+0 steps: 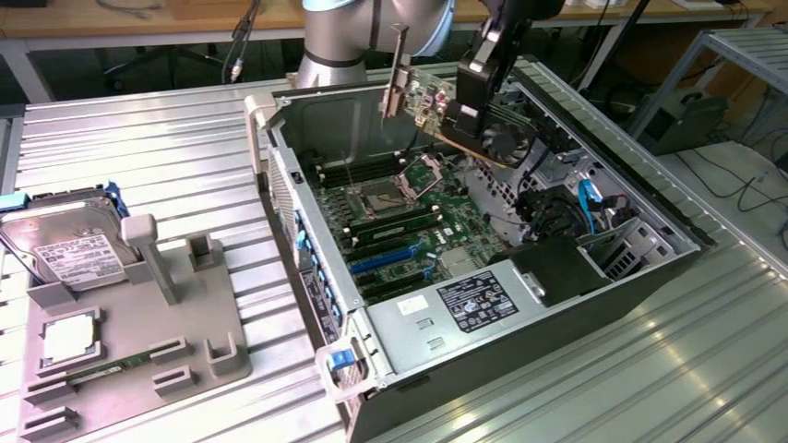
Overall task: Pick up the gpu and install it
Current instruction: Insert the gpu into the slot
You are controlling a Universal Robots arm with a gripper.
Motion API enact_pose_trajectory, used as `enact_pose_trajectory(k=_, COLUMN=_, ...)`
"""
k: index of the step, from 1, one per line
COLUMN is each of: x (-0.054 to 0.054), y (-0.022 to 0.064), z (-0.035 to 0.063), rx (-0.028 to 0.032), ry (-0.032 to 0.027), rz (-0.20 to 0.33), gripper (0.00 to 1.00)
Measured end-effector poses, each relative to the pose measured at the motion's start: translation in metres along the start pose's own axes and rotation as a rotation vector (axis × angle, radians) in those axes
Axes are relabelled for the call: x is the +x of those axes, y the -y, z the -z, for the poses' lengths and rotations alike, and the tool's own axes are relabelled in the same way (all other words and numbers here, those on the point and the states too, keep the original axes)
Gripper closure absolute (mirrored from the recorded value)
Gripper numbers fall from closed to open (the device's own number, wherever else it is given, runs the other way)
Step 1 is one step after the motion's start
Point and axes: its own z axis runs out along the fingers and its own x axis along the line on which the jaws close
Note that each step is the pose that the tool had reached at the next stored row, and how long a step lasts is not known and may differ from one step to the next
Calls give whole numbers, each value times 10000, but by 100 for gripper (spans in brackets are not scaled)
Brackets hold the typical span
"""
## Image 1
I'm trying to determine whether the blue disk wire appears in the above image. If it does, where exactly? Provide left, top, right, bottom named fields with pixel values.
left=577, top=178, right=603, bottom=236

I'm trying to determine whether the black open PC case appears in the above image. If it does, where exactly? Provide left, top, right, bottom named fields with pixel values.
left=257, top=54, right=720, bottom=443

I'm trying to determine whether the dangling cable with metal plug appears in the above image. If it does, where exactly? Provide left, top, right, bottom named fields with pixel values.
left=227, top=0, right=264, bottom=85

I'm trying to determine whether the blue disk caddy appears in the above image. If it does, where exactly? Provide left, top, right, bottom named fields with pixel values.
left=0, top=181, right=132, bottom=221

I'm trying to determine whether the wooden desk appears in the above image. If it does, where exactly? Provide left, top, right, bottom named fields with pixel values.
left=0, top=0, right=775, bottom=105

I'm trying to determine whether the black expansion slot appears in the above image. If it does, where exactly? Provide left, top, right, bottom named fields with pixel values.
left=361, top=276, right=437, bottom=300
left=355, top=267, right=427, bottom=288

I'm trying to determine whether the black wire connector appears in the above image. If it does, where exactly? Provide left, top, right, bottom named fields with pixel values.
left=600, top=194, right=631, bottom=227

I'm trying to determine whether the beige corner fixture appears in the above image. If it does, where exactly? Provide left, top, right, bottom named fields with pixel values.
left=244, top=93, right=295, bottom=186
left=313, top=338, right=377, bottom=403

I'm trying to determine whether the black box device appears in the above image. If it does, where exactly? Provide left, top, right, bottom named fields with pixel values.
left=643, top=90, right=732, bottom=156

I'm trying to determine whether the grey parts rack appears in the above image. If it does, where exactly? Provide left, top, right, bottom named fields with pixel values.
left=16, top=212, right=255, bottom=442

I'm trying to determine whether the silver power supply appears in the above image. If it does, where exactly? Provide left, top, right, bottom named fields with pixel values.
left=361, top=257, right=551, bottom=377

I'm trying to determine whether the silver hard disk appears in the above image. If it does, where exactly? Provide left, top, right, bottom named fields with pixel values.
left=0, top=186, right=147, bottom=292

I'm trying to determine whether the black fan shroud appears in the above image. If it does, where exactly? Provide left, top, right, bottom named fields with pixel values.
left=489, top=234, right=617, bottom=308

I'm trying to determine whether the green RAM stick in slot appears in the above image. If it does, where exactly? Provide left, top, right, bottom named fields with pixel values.
left=360, top=221, right=436, bottom=244

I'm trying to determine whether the black cable bundle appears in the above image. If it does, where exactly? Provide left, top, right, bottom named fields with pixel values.
left=516, top=191, right=584, bottom=241

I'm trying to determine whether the silver chipset heatsink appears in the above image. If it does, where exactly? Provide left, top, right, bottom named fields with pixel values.
left=440, top=251, right=488, bottom=273

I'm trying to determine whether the aluminium profile shelf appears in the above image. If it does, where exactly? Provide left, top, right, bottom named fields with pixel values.
left=645, top=25, right=788, bottom=153

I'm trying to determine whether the green graphics card with fan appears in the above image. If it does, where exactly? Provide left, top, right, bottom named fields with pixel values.
left=377, top=22, right=540, bottom=170

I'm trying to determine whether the grey coiled cable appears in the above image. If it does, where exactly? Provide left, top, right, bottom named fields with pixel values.
left=96, top=0, right=165, bottom=20

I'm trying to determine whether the black office chair base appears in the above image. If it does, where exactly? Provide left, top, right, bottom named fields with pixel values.
left=101, top=43, right=245, bottom=91

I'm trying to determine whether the silver socket cover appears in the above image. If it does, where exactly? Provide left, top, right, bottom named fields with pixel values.
left=397, top=154, right=445, bottom=195

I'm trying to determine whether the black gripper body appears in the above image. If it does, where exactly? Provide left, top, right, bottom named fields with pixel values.
left=476, top=0, right=568, bottom=61

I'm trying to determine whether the thin metal locking lever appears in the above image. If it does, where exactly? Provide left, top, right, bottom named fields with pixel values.
left=339, top=148, right=360, bottom=193

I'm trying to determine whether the silver CPU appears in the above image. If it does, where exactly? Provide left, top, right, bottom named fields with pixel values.
left=40, top=316, right=104, bottom=365

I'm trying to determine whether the CPU socket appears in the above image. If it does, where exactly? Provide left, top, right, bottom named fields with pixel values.
left=353, top=182, right=411, bottom=218

